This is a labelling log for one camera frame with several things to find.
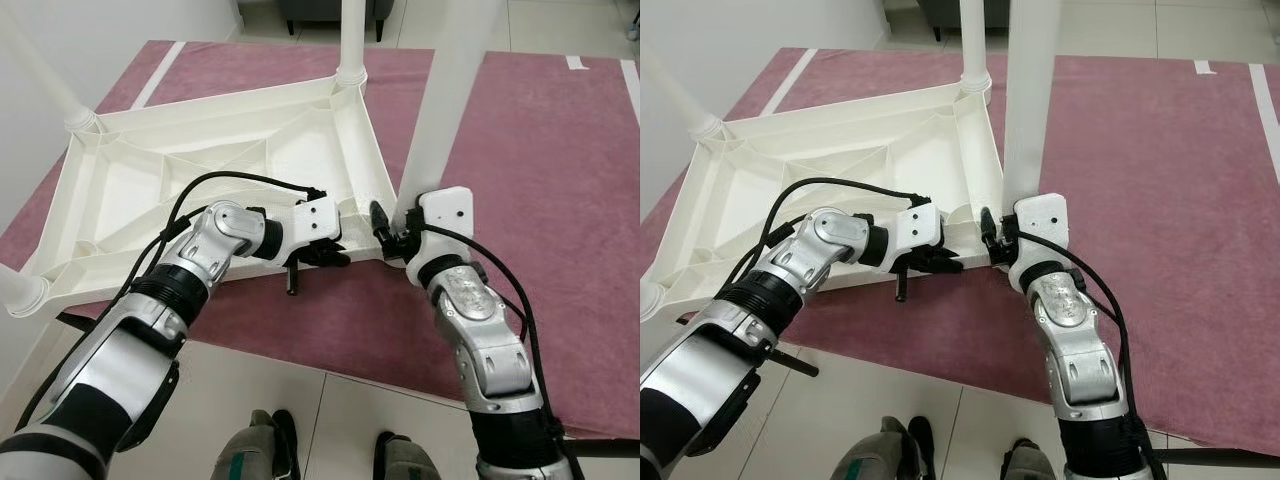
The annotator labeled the maroon table cloth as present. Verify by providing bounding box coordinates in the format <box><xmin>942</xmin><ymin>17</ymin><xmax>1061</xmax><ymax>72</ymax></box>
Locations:
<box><xmin>0</xmin><ymin>40</ymin><xmax>641</xmax><ymax>441</ymax></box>
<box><xmin>640</xmin><ymin>47</ymin><xmax>1280</xmax><ymax>456</ymax></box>

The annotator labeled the grey robot left foot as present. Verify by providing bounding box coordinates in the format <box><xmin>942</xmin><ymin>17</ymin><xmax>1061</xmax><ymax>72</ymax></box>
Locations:
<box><xmin>212</xmin><ymin>410</ymin><xmax>299</xmax><ymax>480</ymax></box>
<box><xmin>830</xmin><ymin>418</ymin><xmax>936</xmax><ymax>480</ymax></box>

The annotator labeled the grey robot foot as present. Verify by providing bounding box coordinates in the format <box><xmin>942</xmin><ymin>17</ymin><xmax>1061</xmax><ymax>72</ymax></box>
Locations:
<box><xmin>372</xmin><ymin>432</ymin><xmax>441</xmax><ymax>480</ymax></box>
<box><xmin>212</xmin><ymin>410</ymin><xmax>299</xmax><ymax>480</ymax></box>
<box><xmin>830</xmin><ymin>418</ymin><xmax>936</xmax><ymax>480</ymax></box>
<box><xmin>1000</xmin><ymin>438</ymin><xmax>1061</xmax><ymax>480</ymax></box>

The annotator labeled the grey robot right foot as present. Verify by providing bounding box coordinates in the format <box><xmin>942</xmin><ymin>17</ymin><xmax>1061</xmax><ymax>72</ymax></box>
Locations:
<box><xmin>1000</xmin><ymin>438</ymin><xmax>1061</xmax><ymax>480</ymax></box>
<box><xmin>372</xmin><ymin>432</ymin><xmax>441</xmax><ymax>480</ymax></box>

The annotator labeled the dark grey armchair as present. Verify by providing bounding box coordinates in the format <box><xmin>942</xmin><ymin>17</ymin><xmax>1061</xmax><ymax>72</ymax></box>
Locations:
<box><xmin>275</xmin><ymin>0</ymin><xmax>386</xmax><ymax>41</ymax></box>
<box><xmin>915</xmin><ymin>0</ymin><xmax>1011</xmax><ymax>41</ymax></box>

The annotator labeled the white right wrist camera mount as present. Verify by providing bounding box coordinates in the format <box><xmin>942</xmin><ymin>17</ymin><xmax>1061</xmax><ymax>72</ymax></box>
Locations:
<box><xmin>405</xmin><ymin>187</ymin><xmax>474</xmax><ymax>286</ymax></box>
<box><xmin>1005</xmin><ymin>193</ymin><xmax>1069</xmax><ymax>291</ymax></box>

